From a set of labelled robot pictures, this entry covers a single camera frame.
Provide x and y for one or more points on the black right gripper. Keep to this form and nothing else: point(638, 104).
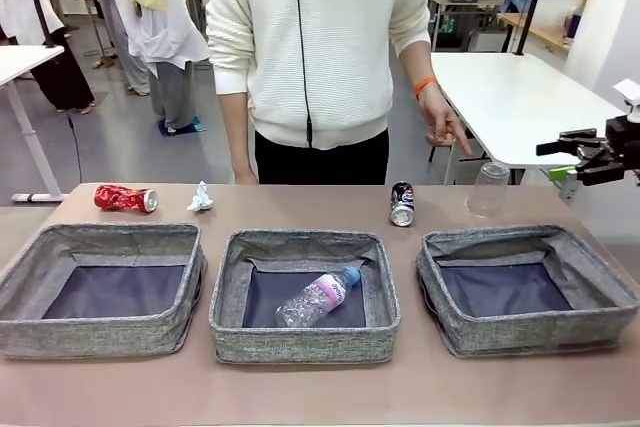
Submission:
point(625, 144)

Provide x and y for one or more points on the clear plastic cup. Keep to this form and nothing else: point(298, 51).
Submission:
point(487, 192)

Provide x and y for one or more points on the crushed blue soda can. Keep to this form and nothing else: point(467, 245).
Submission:
point(402, 204)

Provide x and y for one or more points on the clear bottle pink label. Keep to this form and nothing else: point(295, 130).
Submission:
point(312, 299)

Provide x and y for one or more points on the white tissue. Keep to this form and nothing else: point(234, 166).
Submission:
point(201, 199)

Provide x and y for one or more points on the crushed red soda can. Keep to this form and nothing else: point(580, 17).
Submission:
point(125, 198)

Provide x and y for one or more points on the person's left forearm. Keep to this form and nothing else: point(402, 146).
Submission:
point(415, 64)

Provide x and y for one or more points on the person's right forearm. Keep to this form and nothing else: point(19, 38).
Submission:
point(237, 132)

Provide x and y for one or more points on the person's left hand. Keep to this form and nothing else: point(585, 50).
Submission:
point(442, 117)

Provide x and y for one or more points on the person's right hand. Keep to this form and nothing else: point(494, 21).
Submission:
point(246, 178)

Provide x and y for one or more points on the large white table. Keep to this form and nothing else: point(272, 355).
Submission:
point(510, 97)

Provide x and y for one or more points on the wooden background table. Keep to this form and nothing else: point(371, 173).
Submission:
point(540, 29)

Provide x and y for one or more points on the orange wrist watch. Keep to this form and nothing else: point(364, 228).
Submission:
point(426, 87)

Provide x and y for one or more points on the grey fabric basket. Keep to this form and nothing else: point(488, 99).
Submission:
point(305, 344)
point(100, 332)
point(525, 334)

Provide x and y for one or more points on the background workbench with equipment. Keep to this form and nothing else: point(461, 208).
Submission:
point(465, 2)

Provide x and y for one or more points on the person's black trousers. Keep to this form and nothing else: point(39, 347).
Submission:
point(320, 162)

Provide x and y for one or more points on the person in white coat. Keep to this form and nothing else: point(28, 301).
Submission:
point(35, 22)

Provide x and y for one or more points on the small white table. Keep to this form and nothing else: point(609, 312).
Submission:
point(25, 59)

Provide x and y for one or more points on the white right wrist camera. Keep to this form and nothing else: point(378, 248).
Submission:
point(629, 97)

